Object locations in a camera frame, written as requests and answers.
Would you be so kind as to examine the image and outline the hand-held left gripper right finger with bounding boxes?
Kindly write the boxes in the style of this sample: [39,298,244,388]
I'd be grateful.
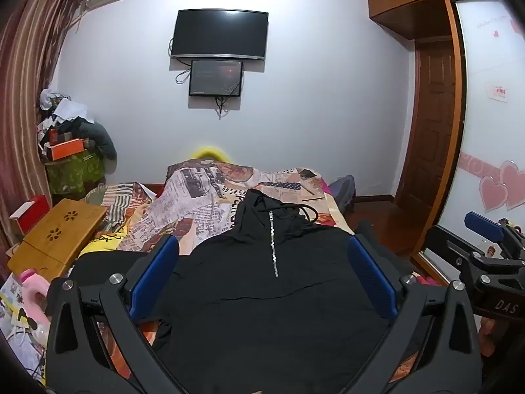
[340,234,483,394]

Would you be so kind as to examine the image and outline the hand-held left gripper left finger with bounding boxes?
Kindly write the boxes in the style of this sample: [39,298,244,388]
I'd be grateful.
[44,234,193,394]

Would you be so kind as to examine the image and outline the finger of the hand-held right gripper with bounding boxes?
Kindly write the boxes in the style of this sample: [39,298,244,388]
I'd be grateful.
[422,225,487,282]
[464,212,525,260]

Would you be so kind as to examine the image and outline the black zip hoodie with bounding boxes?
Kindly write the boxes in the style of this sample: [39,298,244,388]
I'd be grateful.
[68,189,415,394]

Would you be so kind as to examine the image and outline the person's right hand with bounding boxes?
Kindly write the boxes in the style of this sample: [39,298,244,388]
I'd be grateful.
[478,318,507,358]

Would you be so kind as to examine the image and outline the yellow cloth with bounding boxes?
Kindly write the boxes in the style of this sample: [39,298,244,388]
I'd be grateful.
[78,230,129,256]

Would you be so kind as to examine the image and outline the newspaper print blanket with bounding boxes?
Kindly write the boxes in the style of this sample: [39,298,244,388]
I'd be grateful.
[82,159,349,255]

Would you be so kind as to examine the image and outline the grey purple backpack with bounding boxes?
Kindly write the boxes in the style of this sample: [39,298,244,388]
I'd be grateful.
[328,174,357,214]

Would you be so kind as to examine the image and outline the wooden door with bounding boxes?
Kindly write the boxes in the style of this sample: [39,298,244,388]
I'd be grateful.
[396,37,457,211]

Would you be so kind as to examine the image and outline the wooden lap desk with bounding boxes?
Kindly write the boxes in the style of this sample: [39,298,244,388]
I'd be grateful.
[7,199,108,278]

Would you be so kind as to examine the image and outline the white heart sliding door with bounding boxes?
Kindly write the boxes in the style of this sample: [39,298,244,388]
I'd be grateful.
[435,0,525,232]

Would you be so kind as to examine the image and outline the pink white bottle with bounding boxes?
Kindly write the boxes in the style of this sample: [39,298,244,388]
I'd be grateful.
[20,269,52,339]

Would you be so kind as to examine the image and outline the yellow pillow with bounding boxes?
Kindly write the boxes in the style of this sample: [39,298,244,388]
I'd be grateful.
[193,145,233,161]

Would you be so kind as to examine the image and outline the red box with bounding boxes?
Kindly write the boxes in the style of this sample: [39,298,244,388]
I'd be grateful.
[9,195,52,234]

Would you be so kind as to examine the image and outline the scattered papers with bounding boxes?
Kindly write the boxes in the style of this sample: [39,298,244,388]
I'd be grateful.
[0,275,51,382]

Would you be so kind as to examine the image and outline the dark green jacket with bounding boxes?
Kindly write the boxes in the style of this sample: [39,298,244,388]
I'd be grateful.
[78,121,118,161]

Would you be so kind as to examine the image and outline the orange box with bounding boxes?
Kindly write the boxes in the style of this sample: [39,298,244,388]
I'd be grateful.
[44,139,89,161]

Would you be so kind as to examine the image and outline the white cloth pile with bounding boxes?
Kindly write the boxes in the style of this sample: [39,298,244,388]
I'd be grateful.
[39,88,97,126]

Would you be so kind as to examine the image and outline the striped brown curtain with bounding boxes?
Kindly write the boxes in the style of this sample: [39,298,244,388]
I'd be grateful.
[0,0,87,263]

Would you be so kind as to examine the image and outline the wooden overhead cabinet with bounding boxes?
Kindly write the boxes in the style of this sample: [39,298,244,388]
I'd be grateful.
[366,0,493,42]

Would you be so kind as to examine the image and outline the small black wall monitor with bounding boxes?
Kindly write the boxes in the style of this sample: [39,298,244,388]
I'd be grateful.
[189,59,245,98]

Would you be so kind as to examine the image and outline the black wall television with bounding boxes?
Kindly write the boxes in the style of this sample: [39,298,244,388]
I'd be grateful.
[170,8,270,60]

